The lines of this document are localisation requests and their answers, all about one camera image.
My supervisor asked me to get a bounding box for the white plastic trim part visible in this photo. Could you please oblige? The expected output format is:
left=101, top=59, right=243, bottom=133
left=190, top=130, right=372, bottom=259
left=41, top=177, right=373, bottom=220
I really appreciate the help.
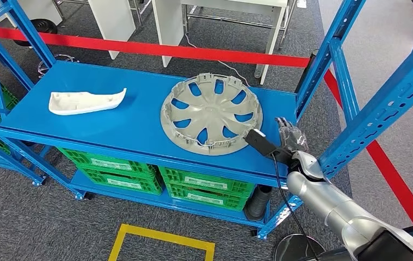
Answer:
left=48, top=87, right=128, bottom=116

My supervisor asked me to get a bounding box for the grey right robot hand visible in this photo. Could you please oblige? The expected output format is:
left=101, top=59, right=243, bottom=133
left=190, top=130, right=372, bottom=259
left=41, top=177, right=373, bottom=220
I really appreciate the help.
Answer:
left=275, top=117, right=310, bottom=153

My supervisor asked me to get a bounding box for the white table panel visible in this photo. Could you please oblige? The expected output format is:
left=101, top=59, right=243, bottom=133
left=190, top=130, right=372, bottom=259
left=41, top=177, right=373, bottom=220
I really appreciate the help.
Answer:
left=87, top=0, right=137, bottom=60
left=151, top=0, right=189, bottom=69

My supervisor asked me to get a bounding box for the thin white cable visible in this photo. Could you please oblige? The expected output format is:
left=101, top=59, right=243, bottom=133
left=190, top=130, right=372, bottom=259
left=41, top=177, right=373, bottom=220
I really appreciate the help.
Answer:
left=183, top=32, right=252, bottom=88

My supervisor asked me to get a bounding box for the black swivel stool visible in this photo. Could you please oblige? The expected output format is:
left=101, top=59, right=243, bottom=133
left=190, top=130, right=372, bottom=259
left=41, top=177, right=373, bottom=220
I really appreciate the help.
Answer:
left=13, top=18, right=82, bottom=78

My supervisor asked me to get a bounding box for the grey plastic wheel cover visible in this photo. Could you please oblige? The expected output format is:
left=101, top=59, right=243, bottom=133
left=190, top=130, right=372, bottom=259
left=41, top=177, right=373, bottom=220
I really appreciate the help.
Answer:
left=160, top=73, right=263, bottom=156

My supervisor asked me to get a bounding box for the black camera cable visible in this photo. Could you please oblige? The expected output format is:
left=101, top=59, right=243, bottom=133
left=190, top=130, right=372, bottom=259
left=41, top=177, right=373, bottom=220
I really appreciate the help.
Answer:
left=270, top=153, right=319, bottom=261

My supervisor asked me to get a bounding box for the white cabinet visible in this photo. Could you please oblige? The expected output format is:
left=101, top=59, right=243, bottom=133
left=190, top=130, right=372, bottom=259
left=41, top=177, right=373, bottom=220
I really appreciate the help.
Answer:
left=17, top=0, right=64, bottom=27

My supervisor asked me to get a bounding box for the black stanchion post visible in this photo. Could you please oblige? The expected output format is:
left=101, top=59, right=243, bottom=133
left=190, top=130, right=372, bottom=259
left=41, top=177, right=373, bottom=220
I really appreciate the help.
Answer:
left=294, top=48, right=320, bottom=95

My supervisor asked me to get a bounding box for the black ribbed rubber boot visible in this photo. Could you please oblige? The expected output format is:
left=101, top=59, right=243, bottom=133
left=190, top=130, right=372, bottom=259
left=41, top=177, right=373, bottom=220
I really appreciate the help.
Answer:
left=244, top=184, right=273, bottom=221

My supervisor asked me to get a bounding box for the chrome stanchion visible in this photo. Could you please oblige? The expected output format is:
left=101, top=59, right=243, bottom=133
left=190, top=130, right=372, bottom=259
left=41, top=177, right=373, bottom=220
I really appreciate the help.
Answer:
left=274, top=223, right=413, bottom=261

